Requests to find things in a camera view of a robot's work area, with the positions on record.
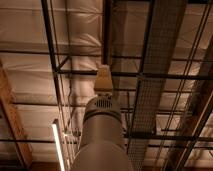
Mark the wooden ceiling beam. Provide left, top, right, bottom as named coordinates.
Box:
left=0, top=61, right=32, bottom=168

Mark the fluorescent tube light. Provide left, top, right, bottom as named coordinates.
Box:
left=52, top=119, right=66, bottom=171

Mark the wire mesh cable tray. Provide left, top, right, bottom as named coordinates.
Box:
left=128, top=0, right=187, bottom=171

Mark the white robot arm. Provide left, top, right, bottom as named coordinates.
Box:
left=70, top=65, right=133, bottom=171

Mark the black steel ceiling truss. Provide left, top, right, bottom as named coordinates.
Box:
left=40, top=0, right=72, bottom=134

